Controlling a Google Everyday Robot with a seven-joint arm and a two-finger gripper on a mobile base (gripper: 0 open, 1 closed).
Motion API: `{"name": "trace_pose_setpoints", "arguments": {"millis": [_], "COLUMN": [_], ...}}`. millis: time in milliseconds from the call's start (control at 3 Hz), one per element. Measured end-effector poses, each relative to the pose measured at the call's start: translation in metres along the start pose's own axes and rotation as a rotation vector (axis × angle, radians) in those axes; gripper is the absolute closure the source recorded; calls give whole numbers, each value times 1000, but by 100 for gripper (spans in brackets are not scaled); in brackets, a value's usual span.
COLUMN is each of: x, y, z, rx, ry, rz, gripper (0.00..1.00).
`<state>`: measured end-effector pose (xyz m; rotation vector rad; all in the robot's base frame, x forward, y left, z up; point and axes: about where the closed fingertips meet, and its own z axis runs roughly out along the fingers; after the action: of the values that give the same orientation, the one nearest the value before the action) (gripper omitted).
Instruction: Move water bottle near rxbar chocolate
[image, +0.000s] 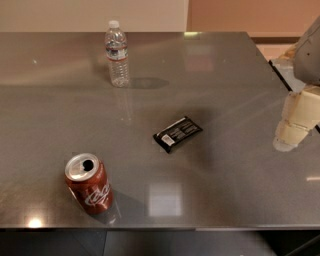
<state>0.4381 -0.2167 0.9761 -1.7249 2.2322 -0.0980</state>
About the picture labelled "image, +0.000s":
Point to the black rxbar chocolate wrapper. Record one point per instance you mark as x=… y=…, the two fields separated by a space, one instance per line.
x=176 y=133

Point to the clear plastic water bottle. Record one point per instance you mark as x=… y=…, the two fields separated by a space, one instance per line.
x=117 y=55

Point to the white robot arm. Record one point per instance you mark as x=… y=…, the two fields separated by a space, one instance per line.
x=305 y=56

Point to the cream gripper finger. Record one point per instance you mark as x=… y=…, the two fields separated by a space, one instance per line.
x=290 y=108
x=289 y=134

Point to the red coca-cola can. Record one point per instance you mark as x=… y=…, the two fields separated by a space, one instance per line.
x=87 y=180

